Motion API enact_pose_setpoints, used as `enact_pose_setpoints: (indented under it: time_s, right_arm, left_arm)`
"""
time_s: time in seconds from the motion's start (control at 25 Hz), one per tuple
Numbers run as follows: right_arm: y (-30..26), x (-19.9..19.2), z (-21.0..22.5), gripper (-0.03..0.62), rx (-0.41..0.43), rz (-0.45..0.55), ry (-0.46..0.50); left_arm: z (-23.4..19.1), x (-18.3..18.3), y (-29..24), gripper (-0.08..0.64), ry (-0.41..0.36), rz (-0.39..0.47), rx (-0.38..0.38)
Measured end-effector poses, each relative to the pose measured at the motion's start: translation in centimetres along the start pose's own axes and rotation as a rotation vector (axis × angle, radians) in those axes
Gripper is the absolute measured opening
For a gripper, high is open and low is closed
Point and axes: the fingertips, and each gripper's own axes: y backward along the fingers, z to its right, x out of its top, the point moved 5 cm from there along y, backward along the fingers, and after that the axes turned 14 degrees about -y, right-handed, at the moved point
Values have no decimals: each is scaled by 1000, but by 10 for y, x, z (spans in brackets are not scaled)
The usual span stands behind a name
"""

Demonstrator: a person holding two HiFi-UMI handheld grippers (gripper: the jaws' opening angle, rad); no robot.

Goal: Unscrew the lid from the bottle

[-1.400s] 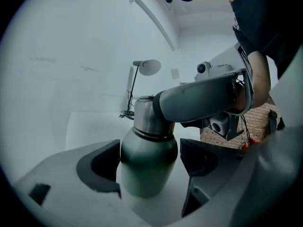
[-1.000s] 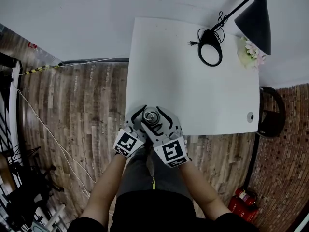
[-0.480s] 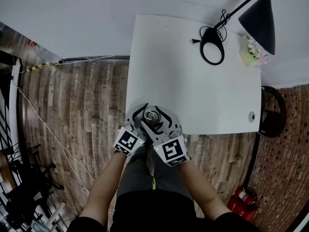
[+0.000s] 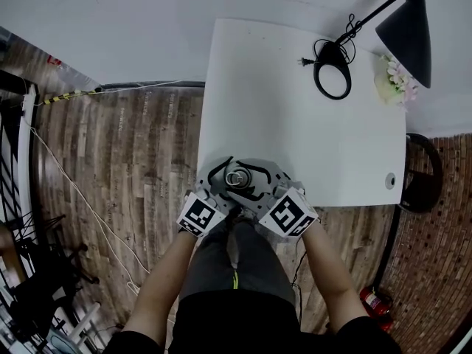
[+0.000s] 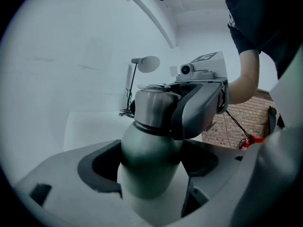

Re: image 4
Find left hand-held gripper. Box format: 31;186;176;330
176;156;237;238

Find black round chair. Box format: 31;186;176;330
396;132;444;215

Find person's grey trousers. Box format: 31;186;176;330
178;212;296;311

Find black and white railing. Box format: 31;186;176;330
0;68;42;243

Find person's right forearm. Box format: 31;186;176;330
299;221;370;336

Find white stand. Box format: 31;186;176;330
65;300;103;347

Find person's left shoe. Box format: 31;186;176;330
226;230;242;270

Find black lamp cable with plug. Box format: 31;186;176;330
296;13;358;68

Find black pipe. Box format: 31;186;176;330
371;204;403;291

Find yellow black striped tape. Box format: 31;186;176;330
41;88;100;107

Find pink flowers in white pot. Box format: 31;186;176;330
373;52;420;113

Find clear plastic water bottle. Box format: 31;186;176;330
46;52;103;94

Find person's shoe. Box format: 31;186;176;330
232;205;260;223
226;230;242;270

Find black desk lamp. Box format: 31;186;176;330
313;0;432;101

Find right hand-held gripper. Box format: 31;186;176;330
224;158;319;238

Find person's right shoe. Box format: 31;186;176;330
232;205;260;223

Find white floor cable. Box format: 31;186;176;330
21;78;207;296

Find red fire extinguisher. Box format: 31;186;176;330
358;285;395;332

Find person's black shirt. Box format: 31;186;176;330
102;288;403;354

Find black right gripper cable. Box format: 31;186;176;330
290;251;310;325

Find person's left forearm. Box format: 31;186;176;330
122;229;197;348

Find black tripod stand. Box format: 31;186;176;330
0;212;101;348

